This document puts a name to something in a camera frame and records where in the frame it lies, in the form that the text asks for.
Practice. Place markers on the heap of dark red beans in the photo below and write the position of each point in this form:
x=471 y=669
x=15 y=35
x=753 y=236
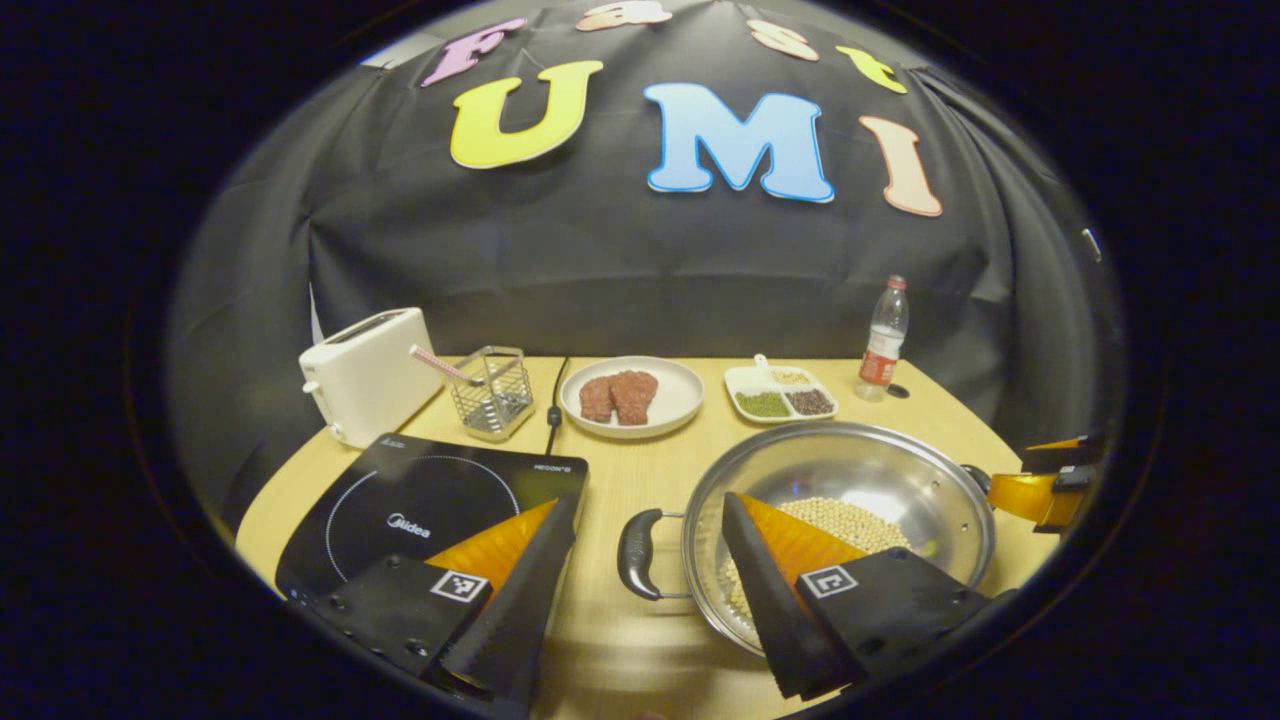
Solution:
x=810 y=402

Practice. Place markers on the red meat piece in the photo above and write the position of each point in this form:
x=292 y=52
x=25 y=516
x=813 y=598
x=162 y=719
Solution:
x=596 y=400
x=635 y=395

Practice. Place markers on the stainless steel pot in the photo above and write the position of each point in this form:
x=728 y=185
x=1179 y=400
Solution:
x=850 y=465

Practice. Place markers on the white toaster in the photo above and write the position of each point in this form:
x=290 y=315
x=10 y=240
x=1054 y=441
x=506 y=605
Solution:
x=365 y=375

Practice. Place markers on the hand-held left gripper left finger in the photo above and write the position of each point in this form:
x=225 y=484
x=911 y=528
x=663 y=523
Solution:
x=530 y=610

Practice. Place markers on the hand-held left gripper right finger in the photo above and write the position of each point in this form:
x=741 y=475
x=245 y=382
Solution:
x=765 y=600

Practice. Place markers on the white round plate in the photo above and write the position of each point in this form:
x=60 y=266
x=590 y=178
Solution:
x=675 y=395

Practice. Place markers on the black backdrop cloth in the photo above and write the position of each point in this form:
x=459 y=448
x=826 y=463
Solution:
x=600 y=270

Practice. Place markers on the pile of soybeans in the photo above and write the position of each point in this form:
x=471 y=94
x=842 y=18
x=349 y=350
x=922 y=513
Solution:
x=860 y=525

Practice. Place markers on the clear plastic water bottle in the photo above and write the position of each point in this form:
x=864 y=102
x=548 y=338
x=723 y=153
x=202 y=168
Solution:
x=883 y=350

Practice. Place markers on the black induction cooktop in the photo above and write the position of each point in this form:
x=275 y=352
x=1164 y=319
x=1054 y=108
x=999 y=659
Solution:
x=400 y=500

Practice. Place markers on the heap of green beans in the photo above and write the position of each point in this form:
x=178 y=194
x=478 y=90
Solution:
x=762 y=404

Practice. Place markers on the white divided dish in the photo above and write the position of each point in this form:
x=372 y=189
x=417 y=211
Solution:
x=775 y=385

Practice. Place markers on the pink striped straw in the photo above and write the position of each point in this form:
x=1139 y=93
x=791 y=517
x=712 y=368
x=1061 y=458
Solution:
x=440 y=365

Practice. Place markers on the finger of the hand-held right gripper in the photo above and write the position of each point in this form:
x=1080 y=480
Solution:
x=1065 y=455
x=1030 y=495

